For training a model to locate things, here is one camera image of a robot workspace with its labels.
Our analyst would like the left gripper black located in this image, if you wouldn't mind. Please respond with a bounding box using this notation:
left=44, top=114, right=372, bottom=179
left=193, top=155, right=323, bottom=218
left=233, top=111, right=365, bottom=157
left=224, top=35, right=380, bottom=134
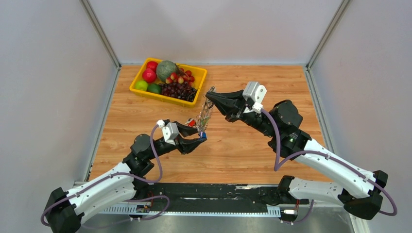
left=147, top=120, right=207, bottom=160

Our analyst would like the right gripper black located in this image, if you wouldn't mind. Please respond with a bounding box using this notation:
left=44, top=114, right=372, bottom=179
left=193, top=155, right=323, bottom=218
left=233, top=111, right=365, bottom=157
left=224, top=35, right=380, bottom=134
left=206, top=89, right=276, bottom=138

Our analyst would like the grey disc keyring with rings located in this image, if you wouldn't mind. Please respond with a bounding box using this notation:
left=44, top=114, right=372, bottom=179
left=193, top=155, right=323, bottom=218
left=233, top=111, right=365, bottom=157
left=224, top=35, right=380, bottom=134
left=195, top=95, right=214, bottom=133

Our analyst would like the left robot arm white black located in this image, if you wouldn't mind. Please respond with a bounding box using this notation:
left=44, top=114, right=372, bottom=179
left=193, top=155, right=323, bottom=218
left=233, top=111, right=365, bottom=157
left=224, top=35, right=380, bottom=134
left=40, top=120, right=207, bottom=233

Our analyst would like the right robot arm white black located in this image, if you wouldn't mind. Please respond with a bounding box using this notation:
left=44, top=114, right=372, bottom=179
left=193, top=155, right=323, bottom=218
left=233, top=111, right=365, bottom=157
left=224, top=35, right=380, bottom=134
left=206, top=87, right=388, bottom=220

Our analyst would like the red tag key bunch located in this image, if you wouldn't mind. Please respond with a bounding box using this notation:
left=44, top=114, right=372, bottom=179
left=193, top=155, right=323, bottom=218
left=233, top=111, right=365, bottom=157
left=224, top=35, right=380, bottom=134
left=185, top=118, right=197, bottom=127

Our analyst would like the dark purple grape bunch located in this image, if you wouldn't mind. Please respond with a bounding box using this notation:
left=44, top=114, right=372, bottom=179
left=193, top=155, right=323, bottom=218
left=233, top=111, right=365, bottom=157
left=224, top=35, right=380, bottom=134
left=159, top=82, right=197, bottom=102

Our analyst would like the red cherry bunch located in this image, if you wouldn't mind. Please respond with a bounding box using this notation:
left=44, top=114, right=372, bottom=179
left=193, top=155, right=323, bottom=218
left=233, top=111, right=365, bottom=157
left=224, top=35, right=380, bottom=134
left=165, top=68, right=195, bottom=87

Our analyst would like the dark green lime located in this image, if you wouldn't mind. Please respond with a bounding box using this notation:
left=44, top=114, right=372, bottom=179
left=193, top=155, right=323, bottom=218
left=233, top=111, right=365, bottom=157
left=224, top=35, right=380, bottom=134
left=147, top=83, right=162, bottom=95

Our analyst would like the green melon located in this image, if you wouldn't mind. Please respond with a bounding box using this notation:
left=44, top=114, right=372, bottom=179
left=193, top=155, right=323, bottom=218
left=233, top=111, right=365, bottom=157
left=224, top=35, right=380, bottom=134
left=156, top=60, right=179, bottom=82

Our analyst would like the light green lime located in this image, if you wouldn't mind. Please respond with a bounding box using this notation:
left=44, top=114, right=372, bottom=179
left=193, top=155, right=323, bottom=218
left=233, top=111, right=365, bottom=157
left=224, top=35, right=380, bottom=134
left=134, top=80, right=149, bottom=91

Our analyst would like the red apple lower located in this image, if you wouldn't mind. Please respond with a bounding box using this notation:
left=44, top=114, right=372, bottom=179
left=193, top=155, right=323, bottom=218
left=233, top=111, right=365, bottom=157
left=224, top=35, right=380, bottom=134
left=142, top=68, right=157, bottom=83

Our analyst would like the red apple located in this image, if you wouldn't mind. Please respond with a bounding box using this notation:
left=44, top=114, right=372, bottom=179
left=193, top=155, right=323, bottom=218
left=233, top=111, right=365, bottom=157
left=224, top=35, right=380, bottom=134
left=142, top=68, right=157, bottom=83
left=146, top=61, right=158, bottom=72

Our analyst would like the red apple upper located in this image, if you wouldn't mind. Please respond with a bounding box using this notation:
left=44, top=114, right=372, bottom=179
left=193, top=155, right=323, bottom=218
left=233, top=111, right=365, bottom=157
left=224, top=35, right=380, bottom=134
left=146, top=61, right=158, bottom=72

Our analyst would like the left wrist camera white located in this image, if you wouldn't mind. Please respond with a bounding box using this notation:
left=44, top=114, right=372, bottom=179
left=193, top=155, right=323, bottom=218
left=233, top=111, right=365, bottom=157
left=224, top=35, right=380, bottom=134
left=156, top=120, right=179, bottom=146

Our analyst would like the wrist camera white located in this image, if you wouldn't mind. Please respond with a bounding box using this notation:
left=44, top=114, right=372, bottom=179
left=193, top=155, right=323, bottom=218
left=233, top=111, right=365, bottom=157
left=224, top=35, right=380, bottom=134
left=242, top=81, right=267, bottom=114
left=156, top=120, right=179, bottom=146

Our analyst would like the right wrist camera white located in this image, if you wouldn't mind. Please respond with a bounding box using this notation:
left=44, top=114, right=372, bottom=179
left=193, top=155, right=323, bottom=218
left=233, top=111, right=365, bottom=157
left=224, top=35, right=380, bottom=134
left=242, top=81, right=267, bottom=114

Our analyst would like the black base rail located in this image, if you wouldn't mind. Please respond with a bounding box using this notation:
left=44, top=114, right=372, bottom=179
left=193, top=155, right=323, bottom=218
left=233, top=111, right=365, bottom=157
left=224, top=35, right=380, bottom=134
left=112, top=183, right=309, bottom=217

